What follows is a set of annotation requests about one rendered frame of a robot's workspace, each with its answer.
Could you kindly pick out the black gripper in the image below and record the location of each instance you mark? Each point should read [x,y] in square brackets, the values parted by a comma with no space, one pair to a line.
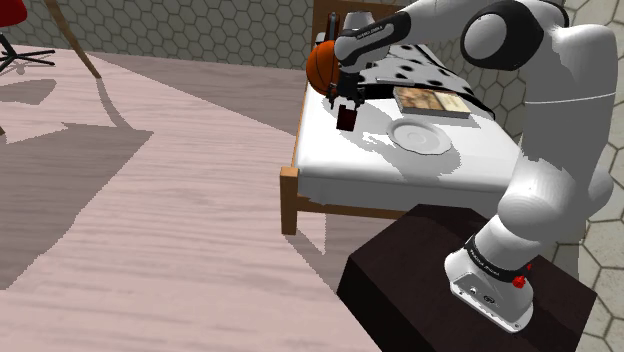
[349,83]

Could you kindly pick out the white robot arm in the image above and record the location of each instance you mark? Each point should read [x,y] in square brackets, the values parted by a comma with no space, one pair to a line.
[560,122]

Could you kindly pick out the dark red box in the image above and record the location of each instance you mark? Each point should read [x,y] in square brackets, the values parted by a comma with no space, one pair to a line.
[346,119]

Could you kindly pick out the orange basketball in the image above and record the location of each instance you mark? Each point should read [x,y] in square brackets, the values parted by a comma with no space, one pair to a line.
[320,68]

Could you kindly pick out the wooden bed with white mattress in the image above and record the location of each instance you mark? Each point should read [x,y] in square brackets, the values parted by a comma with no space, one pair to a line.
[341,161]

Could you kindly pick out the beige book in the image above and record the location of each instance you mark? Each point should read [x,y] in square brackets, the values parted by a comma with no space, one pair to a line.
[429,101]

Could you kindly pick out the white plate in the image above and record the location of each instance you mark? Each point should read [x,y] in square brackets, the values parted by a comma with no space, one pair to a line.
[420,137]

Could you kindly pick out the white black-spotted blanket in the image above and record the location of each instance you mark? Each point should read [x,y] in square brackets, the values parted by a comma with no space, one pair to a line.
[424,63]

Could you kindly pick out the dark robot stand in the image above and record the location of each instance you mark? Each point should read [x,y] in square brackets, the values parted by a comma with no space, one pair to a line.
[400,287]

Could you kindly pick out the slanted wooden leg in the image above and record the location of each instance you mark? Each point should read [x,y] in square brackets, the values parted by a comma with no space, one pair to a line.
[73,41]

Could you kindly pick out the red chair with black legs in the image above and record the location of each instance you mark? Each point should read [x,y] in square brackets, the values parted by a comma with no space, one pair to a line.
[10,12]

